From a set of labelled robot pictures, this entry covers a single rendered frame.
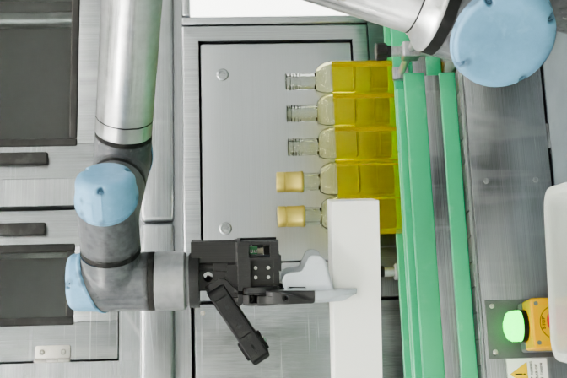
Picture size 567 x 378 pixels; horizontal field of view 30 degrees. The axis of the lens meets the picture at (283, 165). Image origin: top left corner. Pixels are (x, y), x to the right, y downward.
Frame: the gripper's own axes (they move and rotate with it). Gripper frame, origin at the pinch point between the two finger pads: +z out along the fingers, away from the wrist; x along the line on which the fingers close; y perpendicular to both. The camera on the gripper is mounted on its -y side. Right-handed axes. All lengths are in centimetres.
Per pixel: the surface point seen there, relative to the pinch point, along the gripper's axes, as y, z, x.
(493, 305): -4.5, 23.2, 15.2
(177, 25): 42, -24, 60
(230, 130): 22, -14, 52
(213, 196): 11, -17, 49
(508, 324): -6.3, 24.0, 9.9
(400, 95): 27.1, 13.1, 33.8
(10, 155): 18, -53, 54
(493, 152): 17.7, 25.1, 21.7
